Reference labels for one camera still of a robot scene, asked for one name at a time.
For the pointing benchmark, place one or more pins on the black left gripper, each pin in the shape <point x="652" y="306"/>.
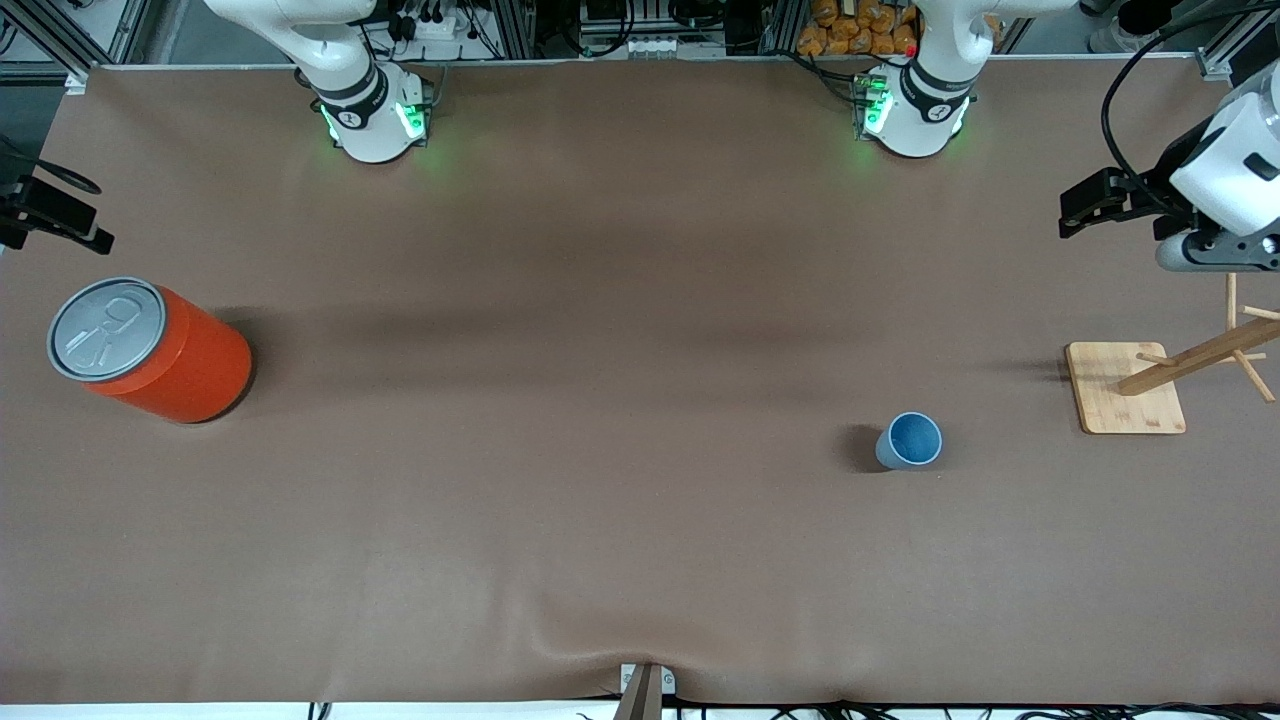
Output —
<point x="1146" y="194"/>

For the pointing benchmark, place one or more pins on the wooden mug tree stand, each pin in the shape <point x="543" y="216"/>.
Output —
<point x="1120" y="390"/>

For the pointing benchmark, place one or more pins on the brown wooden strip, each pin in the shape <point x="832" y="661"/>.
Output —
<point x="640" y="700"/>

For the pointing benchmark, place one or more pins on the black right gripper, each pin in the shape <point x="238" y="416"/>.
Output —
<point x="30" y="200"/>

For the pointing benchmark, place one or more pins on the brown table mat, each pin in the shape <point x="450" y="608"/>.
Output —
<point x="500" y="500"/>

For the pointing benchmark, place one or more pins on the orange can with grey lid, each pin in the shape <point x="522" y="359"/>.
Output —
<point x="190" y="365"/>

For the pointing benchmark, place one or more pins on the light blue plastic cup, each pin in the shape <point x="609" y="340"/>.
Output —
<point x="912" y="440"/>

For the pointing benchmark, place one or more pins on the metal table edge bracket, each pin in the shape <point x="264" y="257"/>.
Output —
<point x="668" y="680"/>

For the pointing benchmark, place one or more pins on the aluminium frame profile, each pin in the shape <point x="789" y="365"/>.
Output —
<point x="60" y="35"/>

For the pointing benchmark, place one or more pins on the yellow snack packets pile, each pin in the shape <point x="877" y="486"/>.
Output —
<point x="850" y="30"/>

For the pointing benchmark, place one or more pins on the white power strip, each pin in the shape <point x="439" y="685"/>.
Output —
<point x="675" y="47"/>

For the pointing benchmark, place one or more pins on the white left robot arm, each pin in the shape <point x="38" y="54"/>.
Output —
<point x="925" y="110"/>

